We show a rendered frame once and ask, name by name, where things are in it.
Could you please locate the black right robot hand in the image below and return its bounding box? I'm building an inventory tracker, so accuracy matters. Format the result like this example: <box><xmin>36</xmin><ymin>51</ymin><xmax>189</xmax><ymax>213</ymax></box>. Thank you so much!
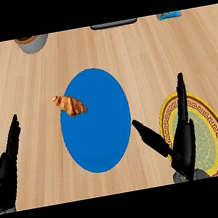
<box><xmin>124</xmin><ymin>71</ymin><xmax>205</xmax><ymax>190</ymax></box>

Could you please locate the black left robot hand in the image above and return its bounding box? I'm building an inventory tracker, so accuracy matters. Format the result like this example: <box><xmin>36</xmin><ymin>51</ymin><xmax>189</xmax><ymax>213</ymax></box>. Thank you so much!
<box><xmin>0</xmin><ymin>113</ymin><xmax>36</xmax><ymax>213</ymax></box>

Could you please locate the yellow patterned plate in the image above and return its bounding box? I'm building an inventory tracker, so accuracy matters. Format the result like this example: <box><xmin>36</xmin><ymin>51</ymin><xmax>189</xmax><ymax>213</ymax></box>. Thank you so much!
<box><xmin>154</xmin><ymin>85</ymin><xmax>218</xmax><ymax>186</ymax></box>

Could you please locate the blue plate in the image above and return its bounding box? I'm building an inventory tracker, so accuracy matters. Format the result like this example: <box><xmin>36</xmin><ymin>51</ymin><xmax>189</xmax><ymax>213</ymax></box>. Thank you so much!
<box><xmin>51</xmin><ymin>62</ymin><xmax>140</xmax><ymax>179</ymax></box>

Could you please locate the golden brown croissant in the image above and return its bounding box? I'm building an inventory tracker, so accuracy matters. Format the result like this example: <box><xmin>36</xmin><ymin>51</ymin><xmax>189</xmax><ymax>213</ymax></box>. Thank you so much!
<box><xmin>51</xmin><ymin>90</ymin><xmax>90</xmax><ymax>121</ymax></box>

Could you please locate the blue snack packet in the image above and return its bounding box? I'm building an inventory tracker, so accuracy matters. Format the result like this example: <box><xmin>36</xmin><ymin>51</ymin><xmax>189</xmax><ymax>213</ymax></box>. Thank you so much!
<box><xmin>156</xmin><ymin>9</ymin><xmax>182</xmax><ymax>22</ymax></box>

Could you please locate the grey pot with brown rim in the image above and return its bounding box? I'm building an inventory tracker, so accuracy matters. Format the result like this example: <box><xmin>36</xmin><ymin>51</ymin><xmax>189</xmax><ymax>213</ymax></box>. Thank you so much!
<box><xmin>13</xmin><ymin>32</ymin><xmax>52</xmax><ymax>58</ymax></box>

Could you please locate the dark grey flat appliance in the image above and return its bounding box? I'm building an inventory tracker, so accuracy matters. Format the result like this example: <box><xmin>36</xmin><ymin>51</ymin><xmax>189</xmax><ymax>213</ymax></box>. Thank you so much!
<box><xmin>89</xmin><ymin>17</ymin><xmax>139</xmax><ymax>32</ymax></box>

